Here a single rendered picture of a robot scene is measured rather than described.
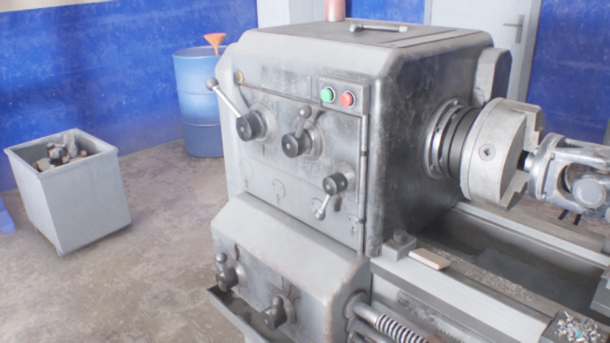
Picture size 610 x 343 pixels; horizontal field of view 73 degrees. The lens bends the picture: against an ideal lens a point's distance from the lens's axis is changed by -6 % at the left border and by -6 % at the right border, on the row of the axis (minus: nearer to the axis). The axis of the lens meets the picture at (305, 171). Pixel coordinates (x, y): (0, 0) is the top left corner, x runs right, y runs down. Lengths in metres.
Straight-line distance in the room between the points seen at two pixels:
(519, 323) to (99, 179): 2.33
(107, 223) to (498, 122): 2.38
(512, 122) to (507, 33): 3.29
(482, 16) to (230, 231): 3.47
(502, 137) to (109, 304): 2.02
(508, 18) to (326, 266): 3.45
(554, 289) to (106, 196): 2.36
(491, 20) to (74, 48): 3.56
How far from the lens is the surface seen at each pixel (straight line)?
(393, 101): 0.92
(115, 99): 4.12
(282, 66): 1.10
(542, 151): 1.00
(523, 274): 1.32
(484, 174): 0.98
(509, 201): 1.02
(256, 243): 1.24
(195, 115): 3.81
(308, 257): 1.14
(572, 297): 1.30
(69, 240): 2.82
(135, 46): 4.13
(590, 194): 0.98
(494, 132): 0.98
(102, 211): 2.83
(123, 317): 2.34
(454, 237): 1.43
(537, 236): 1.29
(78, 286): 2.64
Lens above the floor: 1.48
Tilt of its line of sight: 25 degrees down
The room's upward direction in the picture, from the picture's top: 2 degrees counter-clockwise
